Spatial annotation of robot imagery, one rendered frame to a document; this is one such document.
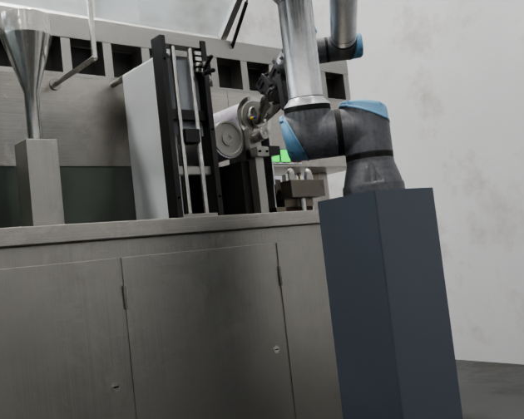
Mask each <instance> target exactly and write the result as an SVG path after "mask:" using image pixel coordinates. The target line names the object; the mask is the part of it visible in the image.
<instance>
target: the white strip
mask: <svg viewBox="0 0 524 419"><path fill-rule="evenodd" d="M121 83H123V88H124V97H125V105H126V121H127V130H128V139H129V147H130V156H131V172H132V180H133V189H134V197H135V206H136V220H142V219H169V213H168V205H167V197H166V181H165V173H164V165H163V156H162V148H161V133H160V124H159V116H158V108H157V99H156V84H155V76H154V67H153V59H152V58H151V59H150V60H148V61H147V62H144V63H143V64H141V65H139V66H138V67H136V68H134V69H133V70H131V71H129V72H128V73H126V74H124V75H123V76H121V77H119V78H118V79H116V80H115V81H113V82H111V84H110V86H111V87H112V88H114V87H116V86H118V85H120V84H121Z"/></svg>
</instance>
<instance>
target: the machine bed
mask: <svg viewBox="0 0 524 419"><path fill-rule="evenodd" d="M304 224H320V222H319V210H318V209H316V210H301V211H286V212H272V213H257V214H229V215H214V216H200V217H185V218H170V219H142V220H127V221H112V222H97V223H83V224H54V225H39V226H25V227H10V228H0V248H9V247H20V246H31V245H42V244H63V243H74V242H85V241H97V240H108V239H129V238H140V237H151V236H162V235H173V234H193V233H205V232H216V231H227V230H238V229H259V228H270V227H281V226H292V225H304Z"/></svg>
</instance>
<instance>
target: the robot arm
mask: <svg viewBox="0 0 524 419"><path fill-rule="evenodd" d="M272 1H274V2H275V3H276V4H277V5H278V13H279V25H280V33H281V40H282V47H283V48H282V50H281V52H280V54H279V56H278V58H277V60H276V59H273V61H272V63H273V64H274V65H273V67H272V69H271V71H267V72H268V73H267V72H266V73H265V74H264V73H262V74H261V76H260V78H261V79H260V78H259V80H258V82H257V84H256V86H255V87H256V88H257V89H258V92H259V93H260V94H262V95H263V96H262V97H261V100H260V101H255V103H254V107H255V110H256V112H257V122H258V123H260V122H261V121H263V120H264V119H266V121H268V120H269V119H270V118H272V117H273V116H274V115H275V114H276V113H278V111H279V110H280V109H281V110H282V111H284V116H280V117H279V123H280V127H281V130H282V134H283V137H284V143H285V146H286V150H287V153H288V156H289V158H290V159H291V160H293V161H301V160H307V161H310V160H317V159H323V158H330V157H337V156H344V155H345V157H346V164H347V170H346V174H345V180H344V187H343V196H346V195H354V194H358V193H363V192H367V191H370V190H393V189H405V183H404V180H403V179H402V176H401V175H400V172H399V170H398V167H397V165H396V163H395V161H394V156H393V143H392V137H391V131H390V124H389V123H390V119H389V118H388V109H387V107H386V106H385V105H384V104H383V103H382V102H381V101H375V100H368V99H356V100H350V101H343V102H341V103H340V104H339V108H338V109H336V110H331V107H330V102H329V101H328V100H326V99H325V98H324V96H323V90H322V82H321V75H320V68H319V64H321V63H327V62H338V61H344V60H353V59H356V58H360V57H362V56H363V38H362V35H361V33H359V32H357V11H358V0H329V13H330V37H321V38H316V33H317V29H316V27H315V25H314V12H313V4H312V0H272ZM258 83H259V84H258ZM266 114H267V115H266ZM265 115H266V116H265ZM264 116H265V117H264Z"/></svg>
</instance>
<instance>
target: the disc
mask: <svg viewBox="0 0 524 419"><path fill-rule="evenodd" d="M248 101H260V99H259V98H257V97H255V96H247V97H246V98H244V99H243V100H241V102H240V103H239V105H238V108H237V120H238V123H239V125H240V128H241V130H242V131H243V132H244V129H246V128H245V125H244V123H243V121H242V117H241V112H242V108H243V106H244V104H245V103H246V102H248ZM270 127H271V118H270V119H269V122H268V126H267V129H268V130H270Z"/></svg>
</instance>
